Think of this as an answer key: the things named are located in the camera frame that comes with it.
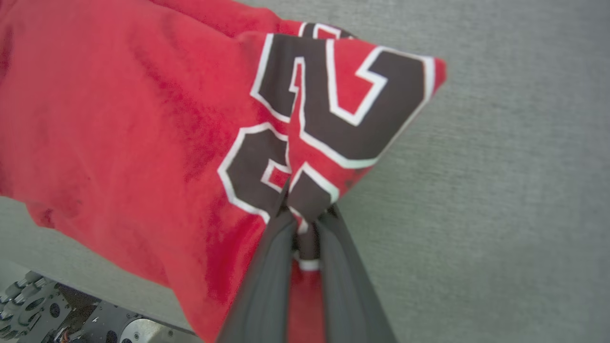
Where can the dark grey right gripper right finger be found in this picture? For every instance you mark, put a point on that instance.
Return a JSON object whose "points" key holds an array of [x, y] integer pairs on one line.
{"points": [[348, 295]]}

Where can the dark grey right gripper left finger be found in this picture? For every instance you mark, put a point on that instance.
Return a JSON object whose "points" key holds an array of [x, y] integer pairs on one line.
{"points": [[267, 295]]}

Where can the red and white basketball jersey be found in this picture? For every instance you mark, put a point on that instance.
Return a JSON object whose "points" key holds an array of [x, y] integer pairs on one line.
{"points": [[119, 119]]}

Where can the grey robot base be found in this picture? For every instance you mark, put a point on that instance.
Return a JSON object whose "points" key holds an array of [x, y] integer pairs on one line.
{"points": [[57, 314]]}

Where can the grey fabric sofa cushion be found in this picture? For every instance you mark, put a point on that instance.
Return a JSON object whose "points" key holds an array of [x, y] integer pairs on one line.
{"points": [[500, 190]]}

